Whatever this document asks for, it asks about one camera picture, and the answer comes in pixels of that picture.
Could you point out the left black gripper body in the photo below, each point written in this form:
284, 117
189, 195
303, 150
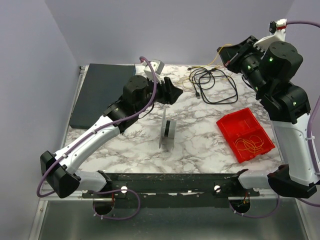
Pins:
165, 90

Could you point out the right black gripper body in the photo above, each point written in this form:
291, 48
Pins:
236, 53

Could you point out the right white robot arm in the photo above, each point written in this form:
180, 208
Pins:
269, 73

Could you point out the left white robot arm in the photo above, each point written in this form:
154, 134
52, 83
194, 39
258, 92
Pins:
61, 169

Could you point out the red plastic bin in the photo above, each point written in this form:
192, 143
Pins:
244, 134

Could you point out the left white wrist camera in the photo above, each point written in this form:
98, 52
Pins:
157, 66

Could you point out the grey cable spool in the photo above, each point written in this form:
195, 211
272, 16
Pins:
167, 131

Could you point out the dark grey network switch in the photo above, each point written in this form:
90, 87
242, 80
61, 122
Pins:
102, 85

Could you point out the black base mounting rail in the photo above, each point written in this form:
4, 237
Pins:
179, 190

